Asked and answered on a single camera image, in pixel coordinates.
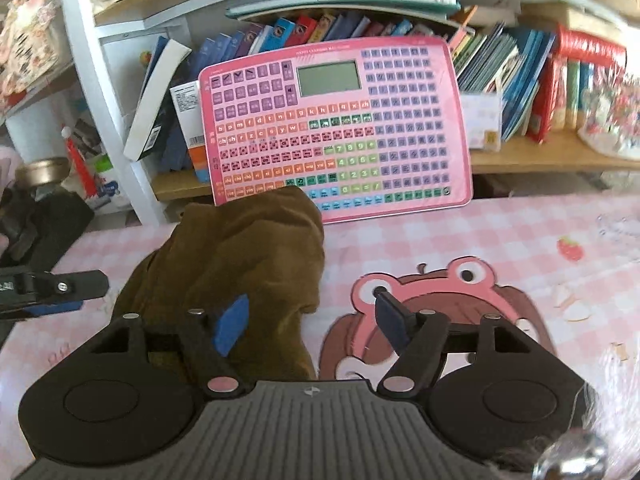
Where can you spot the thick white-paged book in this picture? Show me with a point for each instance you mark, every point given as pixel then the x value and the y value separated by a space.
pixel 155 105

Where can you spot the pink checked cartoon tablecloth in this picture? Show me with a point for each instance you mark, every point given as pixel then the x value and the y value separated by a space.
pixel 500 240

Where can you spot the red white tube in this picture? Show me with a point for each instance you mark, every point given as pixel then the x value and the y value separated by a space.
pixel 80 165

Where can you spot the row of thin picture books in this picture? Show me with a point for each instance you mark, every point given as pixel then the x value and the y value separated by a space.
pixel 520 70

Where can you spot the floral plastic bag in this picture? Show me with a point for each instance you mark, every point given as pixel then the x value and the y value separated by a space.
pixel 610 115

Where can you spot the white can with green lid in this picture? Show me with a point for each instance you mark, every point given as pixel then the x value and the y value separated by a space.
pixel 107 185

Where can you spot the row of blue books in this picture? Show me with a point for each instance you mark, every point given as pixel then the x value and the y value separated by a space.
pixel 280 32

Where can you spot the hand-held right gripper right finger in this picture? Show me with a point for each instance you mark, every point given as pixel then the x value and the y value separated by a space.
pixel 392 322

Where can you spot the orange and white box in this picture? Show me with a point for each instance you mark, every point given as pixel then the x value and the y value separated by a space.
pixel 187 120

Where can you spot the red boxed book set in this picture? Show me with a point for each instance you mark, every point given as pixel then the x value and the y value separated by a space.
pixel 545 95

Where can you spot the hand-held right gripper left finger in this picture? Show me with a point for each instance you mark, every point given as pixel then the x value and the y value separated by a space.
pixel 230 327

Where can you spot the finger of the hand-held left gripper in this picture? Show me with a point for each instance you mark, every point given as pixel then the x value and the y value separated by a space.
pixel 55 287

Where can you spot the white wooden bookshelf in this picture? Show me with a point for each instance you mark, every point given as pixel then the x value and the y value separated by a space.
pixel 137 195

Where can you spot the small white box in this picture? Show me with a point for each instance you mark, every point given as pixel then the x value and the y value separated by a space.
pixel 480 120

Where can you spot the brass bowl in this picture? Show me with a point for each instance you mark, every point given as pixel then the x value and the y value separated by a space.
pixel 42 170

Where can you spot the floral fabric decoration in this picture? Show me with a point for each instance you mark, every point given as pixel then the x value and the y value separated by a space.
pixel 25 40

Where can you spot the pink learning tablet toy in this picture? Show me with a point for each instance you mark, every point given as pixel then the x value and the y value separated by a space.
pixel 400 135

